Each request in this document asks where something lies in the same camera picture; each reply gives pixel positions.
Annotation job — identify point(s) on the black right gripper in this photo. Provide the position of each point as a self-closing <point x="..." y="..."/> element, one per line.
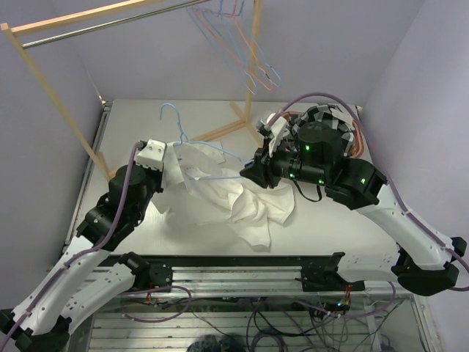
<point x="261" y="170"/>

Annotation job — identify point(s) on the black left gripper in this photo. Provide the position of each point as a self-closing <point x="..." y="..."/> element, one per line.
<point x="157" y="174"/>

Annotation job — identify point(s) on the blue wire hanger white shirt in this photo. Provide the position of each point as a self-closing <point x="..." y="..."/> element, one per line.
<point x="183" y="139"/>

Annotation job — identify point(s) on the black white plaid shirt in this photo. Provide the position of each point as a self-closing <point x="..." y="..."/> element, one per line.
<point x="328" y="114"/>

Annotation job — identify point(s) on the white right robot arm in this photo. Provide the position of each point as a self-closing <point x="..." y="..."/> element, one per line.
<point x="421" y="263"/>

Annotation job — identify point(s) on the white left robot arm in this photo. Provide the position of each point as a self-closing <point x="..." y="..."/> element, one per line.
<point x="45" y="320"/>

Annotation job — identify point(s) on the pink laundry basket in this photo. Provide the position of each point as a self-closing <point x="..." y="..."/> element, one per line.
<point x="357" y="148"/>

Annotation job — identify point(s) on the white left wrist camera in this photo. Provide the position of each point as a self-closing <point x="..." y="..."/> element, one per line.
<point x="152" y="155"/>

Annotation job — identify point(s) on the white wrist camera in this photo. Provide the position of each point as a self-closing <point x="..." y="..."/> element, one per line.
<point x="274" y="134"/>
<point x="152" y="155"/>

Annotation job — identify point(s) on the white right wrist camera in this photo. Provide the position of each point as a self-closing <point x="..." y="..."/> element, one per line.
<point x="274" y="134"/>

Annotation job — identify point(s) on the aluminium rail base frame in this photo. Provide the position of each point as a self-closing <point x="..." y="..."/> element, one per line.
<point x="232" y="276"/>

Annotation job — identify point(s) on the blue empty wire hanger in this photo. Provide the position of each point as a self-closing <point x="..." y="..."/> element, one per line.
<point x="265" y="75"/>

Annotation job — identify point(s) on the pink wire hanger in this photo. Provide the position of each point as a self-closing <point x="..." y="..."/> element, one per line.
<point x="223" y="26"/>

